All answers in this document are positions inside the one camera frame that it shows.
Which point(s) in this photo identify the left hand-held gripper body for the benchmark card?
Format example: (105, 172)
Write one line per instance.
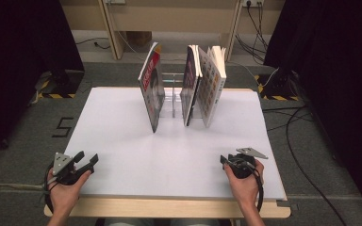
(64, 171)

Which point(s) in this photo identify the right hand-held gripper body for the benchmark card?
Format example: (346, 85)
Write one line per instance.
(243, 169)

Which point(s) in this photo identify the white picture-grid magazine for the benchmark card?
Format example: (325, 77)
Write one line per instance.
(212, 88)

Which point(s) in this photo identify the clear acrylic magazine rack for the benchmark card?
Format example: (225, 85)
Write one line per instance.
(172, 100)

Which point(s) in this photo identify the dark brown red-lettered magazine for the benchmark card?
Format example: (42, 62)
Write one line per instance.
(152, 91)

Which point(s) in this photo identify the person's right hand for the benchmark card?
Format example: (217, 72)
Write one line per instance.
(248, 191)

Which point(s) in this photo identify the person's left hand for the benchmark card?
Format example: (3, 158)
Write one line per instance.
(64, 197)

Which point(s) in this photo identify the white board sheet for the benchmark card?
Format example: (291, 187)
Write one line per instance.
(169, 163)

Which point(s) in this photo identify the black stand base striped tape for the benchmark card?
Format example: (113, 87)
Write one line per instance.
(66, 84)
(278, 86)

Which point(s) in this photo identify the black curtain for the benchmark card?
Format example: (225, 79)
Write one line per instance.
(342, 78)
(12, 62)

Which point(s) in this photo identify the brown cardboard box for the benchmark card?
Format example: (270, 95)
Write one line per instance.
(139, 38)

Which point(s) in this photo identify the beige wooden desk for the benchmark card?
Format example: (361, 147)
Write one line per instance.
(169, 15)

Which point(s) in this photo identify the white wall socket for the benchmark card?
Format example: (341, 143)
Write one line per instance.
(254, 2)

